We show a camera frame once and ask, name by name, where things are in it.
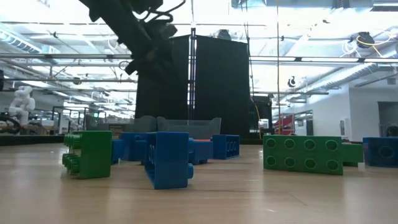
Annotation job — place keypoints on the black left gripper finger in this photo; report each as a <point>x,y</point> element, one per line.
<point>135,68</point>
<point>160,70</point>

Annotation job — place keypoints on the thin vertical metal pole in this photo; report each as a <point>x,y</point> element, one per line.
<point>278,77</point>

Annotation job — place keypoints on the green 2x4 toy brick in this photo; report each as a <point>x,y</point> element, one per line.
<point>303,154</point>
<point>93,155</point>

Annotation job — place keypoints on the green 2x2 toy brick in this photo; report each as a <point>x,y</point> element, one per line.
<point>353,154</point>

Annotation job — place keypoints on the red rack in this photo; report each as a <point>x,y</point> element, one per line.
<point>287,123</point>

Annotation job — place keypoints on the orange 2x4 toy brick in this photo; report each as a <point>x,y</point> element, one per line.
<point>202,140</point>

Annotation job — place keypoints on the blue 2x4 toy brick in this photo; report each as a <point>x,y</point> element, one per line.
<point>133,147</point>
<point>169,158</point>
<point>226,147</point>

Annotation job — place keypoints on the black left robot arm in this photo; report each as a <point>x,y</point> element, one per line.
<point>146,3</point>

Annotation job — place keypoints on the blue 2x2 toy brick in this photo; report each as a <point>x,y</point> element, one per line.
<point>201,151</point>
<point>381,152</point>
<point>116,151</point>

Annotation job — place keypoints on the grey translucent plastic bin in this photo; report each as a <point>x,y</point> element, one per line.
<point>141,124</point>
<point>189,127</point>

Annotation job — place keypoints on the white robot figure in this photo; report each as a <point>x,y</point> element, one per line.
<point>21,104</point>

